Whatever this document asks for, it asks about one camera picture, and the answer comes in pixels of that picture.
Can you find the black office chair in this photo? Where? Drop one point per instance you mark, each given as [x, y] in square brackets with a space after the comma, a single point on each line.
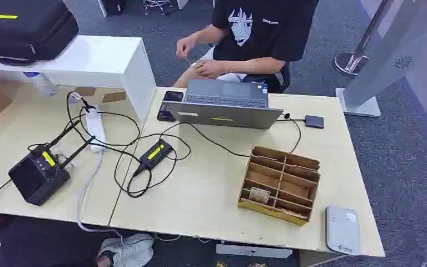
[283, 79]

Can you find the chrome stanchion post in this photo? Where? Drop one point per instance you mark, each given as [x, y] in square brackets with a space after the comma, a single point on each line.
[353, 59]

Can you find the clear water bottle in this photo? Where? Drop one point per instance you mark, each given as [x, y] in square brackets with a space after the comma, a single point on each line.
[44, 84]

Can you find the small black hub box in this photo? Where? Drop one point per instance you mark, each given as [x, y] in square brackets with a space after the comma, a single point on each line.
[314, 122]

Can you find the black power adapter yellow label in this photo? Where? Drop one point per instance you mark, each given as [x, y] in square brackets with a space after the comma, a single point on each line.
[156, 153]

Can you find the brown tape piece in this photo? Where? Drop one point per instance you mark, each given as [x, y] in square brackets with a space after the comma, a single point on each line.
[114, 97]
[85, 91]

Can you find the wooden card box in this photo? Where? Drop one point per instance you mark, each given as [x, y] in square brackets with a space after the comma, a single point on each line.
[279, 184]

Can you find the person's left hand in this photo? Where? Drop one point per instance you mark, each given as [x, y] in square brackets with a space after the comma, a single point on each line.
[208, 69]

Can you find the black carrying case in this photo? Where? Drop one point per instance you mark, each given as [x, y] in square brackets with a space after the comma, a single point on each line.
[22, 29]

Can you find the white shelf stand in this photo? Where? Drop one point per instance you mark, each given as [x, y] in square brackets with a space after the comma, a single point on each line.
[99, 59]

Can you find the person's right hand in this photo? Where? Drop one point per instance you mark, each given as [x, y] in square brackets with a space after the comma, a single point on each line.
[184, 45]

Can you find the grey shoe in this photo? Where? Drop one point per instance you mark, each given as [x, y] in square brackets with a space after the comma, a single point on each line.
[130, 252]

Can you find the black box on floor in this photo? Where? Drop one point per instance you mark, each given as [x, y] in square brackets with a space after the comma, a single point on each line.
[113, 6]

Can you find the white bar under desk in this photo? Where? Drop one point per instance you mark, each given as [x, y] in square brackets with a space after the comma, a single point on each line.
[254, 251]

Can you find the white flat router device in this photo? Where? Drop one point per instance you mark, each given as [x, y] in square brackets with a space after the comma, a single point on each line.
[342, 230]

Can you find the white power strip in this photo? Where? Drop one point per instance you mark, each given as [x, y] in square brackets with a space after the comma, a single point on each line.
[95, 129]

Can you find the card with printed face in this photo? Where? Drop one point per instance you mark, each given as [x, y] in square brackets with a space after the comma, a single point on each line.
[259, 195]

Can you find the office chair wheel base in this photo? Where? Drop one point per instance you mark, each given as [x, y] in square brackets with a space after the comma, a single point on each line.
[158, 5]

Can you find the black radio box with antennas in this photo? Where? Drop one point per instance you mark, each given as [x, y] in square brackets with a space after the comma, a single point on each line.
[38, 177]

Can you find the person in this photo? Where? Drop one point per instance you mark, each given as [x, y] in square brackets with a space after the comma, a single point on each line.
[261, 44]

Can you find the white sign stand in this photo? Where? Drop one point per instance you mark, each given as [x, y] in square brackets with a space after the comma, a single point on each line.
[383, 55]

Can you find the grey laptop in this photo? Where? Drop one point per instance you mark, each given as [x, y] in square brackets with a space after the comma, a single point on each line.
[228, 110]

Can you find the black smartphone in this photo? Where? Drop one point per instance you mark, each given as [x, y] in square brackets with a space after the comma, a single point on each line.
[172, 97]

